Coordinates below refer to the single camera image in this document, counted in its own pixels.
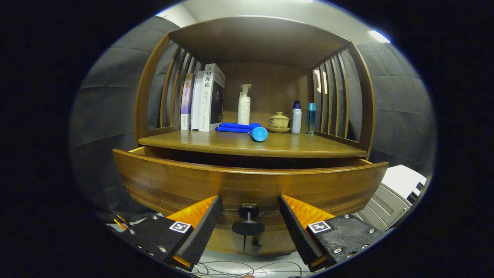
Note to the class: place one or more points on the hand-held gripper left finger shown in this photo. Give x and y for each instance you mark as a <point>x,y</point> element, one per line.
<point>206,227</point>

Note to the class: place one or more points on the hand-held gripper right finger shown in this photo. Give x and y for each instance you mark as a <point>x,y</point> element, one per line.
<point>297,227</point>

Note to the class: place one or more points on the black drawer knob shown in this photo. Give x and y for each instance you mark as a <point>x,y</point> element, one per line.
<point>248,227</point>

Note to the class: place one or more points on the brown wooden drawer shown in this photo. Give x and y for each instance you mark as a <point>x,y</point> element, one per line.
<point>251,185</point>

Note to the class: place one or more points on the blue and white tube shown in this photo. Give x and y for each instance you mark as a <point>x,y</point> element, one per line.
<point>259,134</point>

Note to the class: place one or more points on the wooden countertop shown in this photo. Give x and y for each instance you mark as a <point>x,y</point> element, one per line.
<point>293,144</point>

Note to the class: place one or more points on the grey metal cabinet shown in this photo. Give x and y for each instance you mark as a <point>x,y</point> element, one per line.
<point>397,185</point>

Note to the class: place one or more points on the brown wooden cabinet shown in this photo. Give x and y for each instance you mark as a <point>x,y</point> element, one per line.
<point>258,38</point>

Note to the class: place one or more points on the orange and black tool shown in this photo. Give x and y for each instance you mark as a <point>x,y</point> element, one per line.
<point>120,224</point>

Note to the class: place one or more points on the beige ceramic saucer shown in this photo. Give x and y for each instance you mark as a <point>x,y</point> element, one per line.
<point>278,130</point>

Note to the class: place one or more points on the blue folded cloth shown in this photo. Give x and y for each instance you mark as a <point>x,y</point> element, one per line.
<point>233,127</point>

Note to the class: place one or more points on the white bottle with blue cap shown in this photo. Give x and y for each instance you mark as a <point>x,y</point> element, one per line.
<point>296,121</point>

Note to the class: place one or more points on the clear blue bottle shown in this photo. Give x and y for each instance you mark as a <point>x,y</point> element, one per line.
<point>311,121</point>

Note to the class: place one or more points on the beige lidded ceramic cup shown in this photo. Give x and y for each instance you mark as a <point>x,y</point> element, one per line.
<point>279,120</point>

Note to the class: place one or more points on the white pump bottle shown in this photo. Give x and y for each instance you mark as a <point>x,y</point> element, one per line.
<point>244,110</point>

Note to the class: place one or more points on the thin white book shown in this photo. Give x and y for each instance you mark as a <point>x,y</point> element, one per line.
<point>197,102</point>

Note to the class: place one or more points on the purple book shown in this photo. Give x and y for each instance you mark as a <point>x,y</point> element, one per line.
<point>187,102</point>

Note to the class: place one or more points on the thick white portrait book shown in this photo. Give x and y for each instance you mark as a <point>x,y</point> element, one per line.
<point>208,100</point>

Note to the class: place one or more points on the long ceiling light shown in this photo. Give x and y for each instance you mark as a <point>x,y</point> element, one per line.
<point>379,36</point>

